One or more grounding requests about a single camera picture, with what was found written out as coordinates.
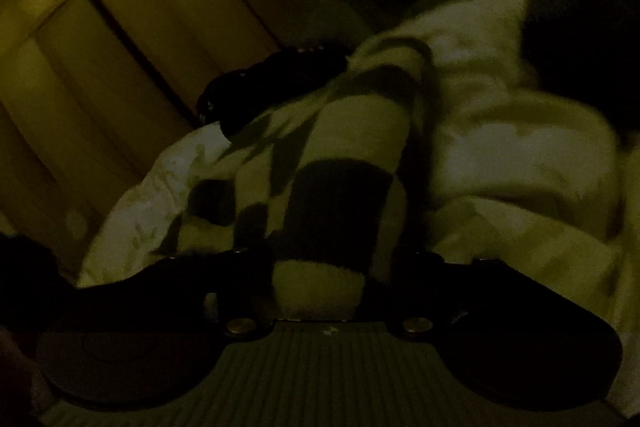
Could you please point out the white duvet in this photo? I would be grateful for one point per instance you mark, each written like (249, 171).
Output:
(500, 147)

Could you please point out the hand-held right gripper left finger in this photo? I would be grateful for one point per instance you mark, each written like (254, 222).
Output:
(266, 274)

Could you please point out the black white checkered garment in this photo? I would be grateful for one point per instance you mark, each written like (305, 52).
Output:
(340, 197)

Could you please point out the dark cloth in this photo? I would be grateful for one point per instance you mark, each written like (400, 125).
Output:
(585, 32)

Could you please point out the beige padded headboard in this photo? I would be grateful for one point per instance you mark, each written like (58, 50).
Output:
(125, 57)

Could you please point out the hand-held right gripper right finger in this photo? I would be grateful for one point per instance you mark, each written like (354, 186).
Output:
(382, 277)

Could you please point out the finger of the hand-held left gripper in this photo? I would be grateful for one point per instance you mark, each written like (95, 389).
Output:
(225, 102)

